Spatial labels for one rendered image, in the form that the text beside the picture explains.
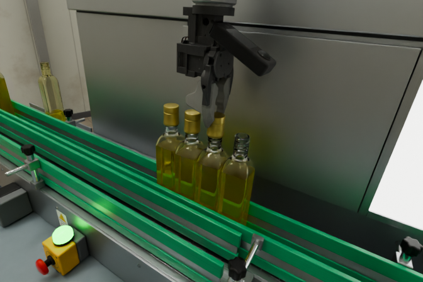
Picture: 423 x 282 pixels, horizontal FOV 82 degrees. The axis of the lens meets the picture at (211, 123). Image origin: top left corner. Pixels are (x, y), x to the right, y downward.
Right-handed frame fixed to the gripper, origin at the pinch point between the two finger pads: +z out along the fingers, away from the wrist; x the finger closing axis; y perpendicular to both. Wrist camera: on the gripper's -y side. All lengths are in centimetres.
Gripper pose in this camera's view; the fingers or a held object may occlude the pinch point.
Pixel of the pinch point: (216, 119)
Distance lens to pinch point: 48.4
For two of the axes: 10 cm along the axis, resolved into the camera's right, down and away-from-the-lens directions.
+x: -5.0, 3.2, -8.0
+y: -8.6, -2.5, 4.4
